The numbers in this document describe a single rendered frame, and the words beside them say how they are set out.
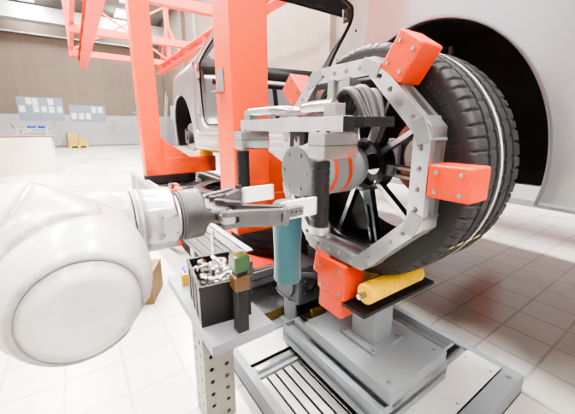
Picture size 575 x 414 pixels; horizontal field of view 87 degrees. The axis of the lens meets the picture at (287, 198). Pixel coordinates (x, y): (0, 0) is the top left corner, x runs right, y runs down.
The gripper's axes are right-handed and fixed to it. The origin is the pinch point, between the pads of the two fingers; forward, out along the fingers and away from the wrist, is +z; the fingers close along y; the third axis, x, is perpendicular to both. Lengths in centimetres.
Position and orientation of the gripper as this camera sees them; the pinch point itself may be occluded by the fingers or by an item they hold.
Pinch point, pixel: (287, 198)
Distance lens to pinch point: 56.6
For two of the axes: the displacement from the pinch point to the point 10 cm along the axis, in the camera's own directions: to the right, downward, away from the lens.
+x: 0.0, -9.7, -2.3
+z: 8.2, -1.3, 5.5
